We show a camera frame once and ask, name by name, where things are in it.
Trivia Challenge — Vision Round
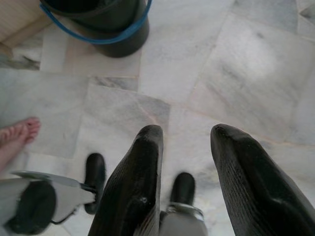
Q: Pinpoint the robot's grey right leg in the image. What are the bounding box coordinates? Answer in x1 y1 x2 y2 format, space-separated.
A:
159 201 205 236

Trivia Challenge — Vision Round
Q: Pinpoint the robot's black foot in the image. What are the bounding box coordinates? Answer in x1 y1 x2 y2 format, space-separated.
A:
169 172 196 205
84 153 107 215

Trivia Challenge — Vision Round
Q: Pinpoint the person's bare foot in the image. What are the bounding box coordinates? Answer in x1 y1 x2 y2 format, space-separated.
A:
0 117 42 173

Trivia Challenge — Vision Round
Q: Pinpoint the beige ribbed mat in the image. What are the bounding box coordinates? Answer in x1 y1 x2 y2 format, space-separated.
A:
0 0 54 47

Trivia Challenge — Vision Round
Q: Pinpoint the robot's black right foot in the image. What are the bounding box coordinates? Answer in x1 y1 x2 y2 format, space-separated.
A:
169 172 196 205

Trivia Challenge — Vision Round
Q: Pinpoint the black bucket with blue handle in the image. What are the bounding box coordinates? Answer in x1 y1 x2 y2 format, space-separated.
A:
39 0 153 59

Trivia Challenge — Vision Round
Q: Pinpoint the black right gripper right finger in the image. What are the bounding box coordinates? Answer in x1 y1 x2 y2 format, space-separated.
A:
210 123 315 236

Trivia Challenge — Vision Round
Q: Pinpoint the robot's black left foot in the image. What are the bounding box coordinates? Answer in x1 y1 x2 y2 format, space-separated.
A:
84 153 107 215

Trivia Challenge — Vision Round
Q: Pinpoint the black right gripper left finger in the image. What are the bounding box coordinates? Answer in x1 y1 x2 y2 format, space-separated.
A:
88 124 165 236

